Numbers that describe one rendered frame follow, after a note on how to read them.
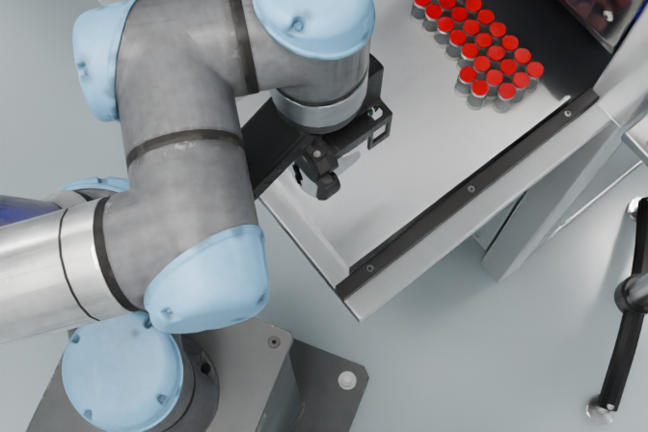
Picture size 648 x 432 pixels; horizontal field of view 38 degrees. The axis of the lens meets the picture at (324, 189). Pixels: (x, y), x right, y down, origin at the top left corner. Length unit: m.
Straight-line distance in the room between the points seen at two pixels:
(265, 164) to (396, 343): 1.26
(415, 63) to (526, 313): 0.95
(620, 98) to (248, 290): 0.71
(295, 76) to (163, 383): 0.44
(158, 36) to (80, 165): 1.56
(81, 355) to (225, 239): 0.45
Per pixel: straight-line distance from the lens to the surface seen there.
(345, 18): 0.58
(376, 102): 0.79
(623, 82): 1.14
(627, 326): 1.94
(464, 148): 1.16
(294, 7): 0.58
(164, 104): 0.58
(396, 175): 1.14
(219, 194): 0.56
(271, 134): 0.75
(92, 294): 0.58
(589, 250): 2.09
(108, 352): 0.97
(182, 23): 0.60
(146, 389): 0.96
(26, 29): 2.32
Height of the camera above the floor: 1.95
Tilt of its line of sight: 72 degrees down
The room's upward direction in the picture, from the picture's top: 1 degrees counter-clockwise
